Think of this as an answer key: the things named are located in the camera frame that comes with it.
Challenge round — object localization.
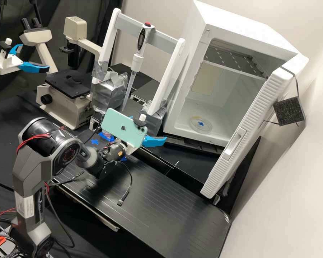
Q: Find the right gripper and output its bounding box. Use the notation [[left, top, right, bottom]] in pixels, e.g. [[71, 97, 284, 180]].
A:
[[115, 115, 168, 156]]

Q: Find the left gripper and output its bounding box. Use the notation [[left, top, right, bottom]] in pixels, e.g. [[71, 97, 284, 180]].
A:
[[0, 44, 51, 76]]

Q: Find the incubator door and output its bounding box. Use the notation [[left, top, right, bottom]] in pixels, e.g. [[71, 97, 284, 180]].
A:
[[200, 52, 310, 200]]

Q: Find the left phone holder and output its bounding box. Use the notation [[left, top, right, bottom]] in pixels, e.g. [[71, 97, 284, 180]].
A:
[[0, 38, 14, 59]]

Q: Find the white pipette stand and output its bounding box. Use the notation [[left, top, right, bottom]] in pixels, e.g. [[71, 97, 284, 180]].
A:
[[91, 8, 187, 137]]

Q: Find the petri dish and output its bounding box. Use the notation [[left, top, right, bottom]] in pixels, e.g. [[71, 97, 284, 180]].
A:
[[189, 116, 214, 135]]

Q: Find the cream microscope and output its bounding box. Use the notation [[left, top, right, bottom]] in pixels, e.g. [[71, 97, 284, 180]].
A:
[[19, 16, 103, 131]]

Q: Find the pipette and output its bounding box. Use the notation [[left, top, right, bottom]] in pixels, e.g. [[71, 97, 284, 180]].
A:
[[122, 22, 154, 111]]

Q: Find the white incubator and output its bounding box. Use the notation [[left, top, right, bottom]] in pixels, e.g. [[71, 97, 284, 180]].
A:
[[162, 0, 300, 149]]

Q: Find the right wrist camera phone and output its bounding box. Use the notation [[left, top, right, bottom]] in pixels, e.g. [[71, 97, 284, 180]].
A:
[[100, 107, 149, 150]]

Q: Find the black cable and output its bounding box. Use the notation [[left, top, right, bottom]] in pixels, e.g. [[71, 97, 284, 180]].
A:
[[112, 160, 133, 207]]

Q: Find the red wire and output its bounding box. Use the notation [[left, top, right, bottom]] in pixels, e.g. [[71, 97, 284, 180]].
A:
[[0, 210, 17, 227]]

